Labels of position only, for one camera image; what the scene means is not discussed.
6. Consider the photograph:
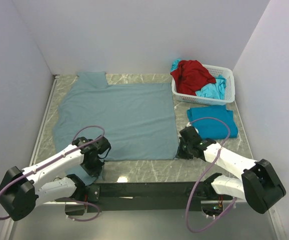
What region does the white plastic laundry basket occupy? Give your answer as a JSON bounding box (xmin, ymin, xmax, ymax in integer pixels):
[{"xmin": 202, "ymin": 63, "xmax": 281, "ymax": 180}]
[{"xmin": 171, "ymin": 64, "xmax": 235, "ymax": 106}]

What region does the red t shirt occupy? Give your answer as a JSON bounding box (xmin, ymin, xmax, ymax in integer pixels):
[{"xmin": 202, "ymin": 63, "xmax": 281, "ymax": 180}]
[{"xmin": 170, "ymin": 60, "xmax": 216, "ymax": 96}]

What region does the grey blue t shirt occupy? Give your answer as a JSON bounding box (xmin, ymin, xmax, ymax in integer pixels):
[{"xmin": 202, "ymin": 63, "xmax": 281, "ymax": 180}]
[{"xmin": 52, "ymin": 72, "xmax": 178, "ymax": 182}]

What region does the light turquoise t shirt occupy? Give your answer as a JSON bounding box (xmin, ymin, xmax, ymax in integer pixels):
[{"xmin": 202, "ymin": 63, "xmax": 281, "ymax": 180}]
[{"xmin": 170, "ymin": 59, "xmax": 226, "ymax": 100}]

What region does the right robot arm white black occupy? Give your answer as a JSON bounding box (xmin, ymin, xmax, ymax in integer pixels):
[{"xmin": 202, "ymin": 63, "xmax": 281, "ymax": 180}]
[{"xmin": 176, "ymin": 126, "xmax": 287, "ymax": 214}]

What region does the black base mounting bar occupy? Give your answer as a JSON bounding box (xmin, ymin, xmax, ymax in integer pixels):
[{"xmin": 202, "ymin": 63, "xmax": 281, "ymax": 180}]
[{"xmin": 64, "ymin": 181, "xmax": 230, "ymax": 216}]

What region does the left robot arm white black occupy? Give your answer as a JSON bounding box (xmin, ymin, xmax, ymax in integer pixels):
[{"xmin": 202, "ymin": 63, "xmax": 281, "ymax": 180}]
[{"xmin": 0, "ymin": 136, "xmax": 112, "ymax": 221}]

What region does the folded teal t shirt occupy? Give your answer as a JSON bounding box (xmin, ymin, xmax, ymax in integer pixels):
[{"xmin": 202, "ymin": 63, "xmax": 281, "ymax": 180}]
[{"xmin": 187, "ymin": 105, "xmax": 238, "ymax": 140}]

